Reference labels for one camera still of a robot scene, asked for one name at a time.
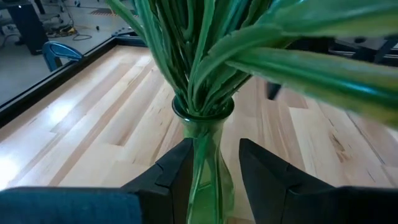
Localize black pedestal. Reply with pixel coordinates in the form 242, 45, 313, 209
6, 0, 50, 56

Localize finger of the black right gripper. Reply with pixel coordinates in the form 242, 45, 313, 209
266, 81, 283, 101

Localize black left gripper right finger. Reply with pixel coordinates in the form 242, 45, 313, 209
239, 138, 398, 224

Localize yellow black floor cables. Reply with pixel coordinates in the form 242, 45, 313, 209
46, 24, 93, 42

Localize green glass vase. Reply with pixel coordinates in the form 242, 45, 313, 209
171, 95, 236, 224

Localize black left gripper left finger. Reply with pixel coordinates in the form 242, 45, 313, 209
0, 138, 195, 224

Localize black aluminium rig frame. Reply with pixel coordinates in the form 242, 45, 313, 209
0, 26, 398, 128

